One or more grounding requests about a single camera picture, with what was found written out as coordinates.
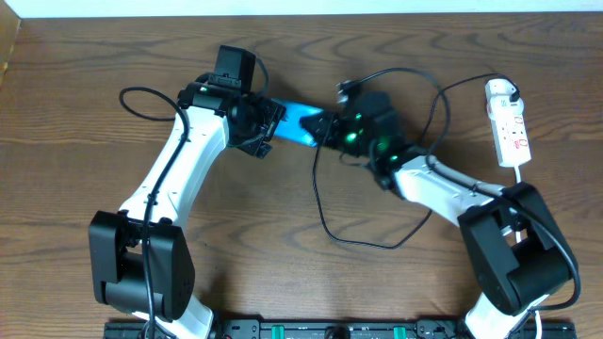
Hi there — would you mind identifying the blue Samsung Galaxy smartphone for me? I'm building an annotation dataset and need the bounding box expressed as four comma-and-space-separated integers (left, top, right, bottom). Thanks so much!
274, 99, 323, 148

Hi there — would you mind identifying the black USB charging cable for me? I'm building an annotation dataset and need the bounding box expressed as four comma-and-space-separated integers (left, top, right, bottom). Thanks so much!
310, 72, 522, 250

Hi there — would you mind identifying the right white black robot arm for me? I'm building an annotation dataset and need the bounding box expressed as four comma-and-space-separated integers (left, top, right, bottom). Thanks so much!
300, 91, 581, 338

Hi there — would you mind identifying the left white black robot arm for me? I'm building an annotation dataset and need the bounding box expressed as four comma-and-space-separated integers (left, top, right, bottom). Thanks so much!
89, 82, 286, 338

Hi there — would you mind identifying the white charger plug adapter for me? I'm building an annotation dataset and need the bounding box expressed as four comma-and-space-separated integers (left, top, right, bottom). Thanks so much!
486, 92, 524, 121

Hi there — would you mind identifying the white power strip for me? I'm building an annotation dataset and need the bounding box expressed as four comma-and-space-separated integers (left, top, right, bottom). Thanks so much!
485, 78, 531, 168

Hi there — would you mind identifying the brown cardboard panel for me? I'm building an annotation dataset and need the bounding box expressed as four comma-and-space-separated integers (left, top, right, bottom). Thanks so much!
0, 0, 22, 83

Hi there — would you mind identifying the white power strip cord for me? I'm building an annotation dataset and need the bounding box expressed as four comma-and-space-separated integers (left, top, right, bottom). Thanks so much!
512, 164, 544, 339

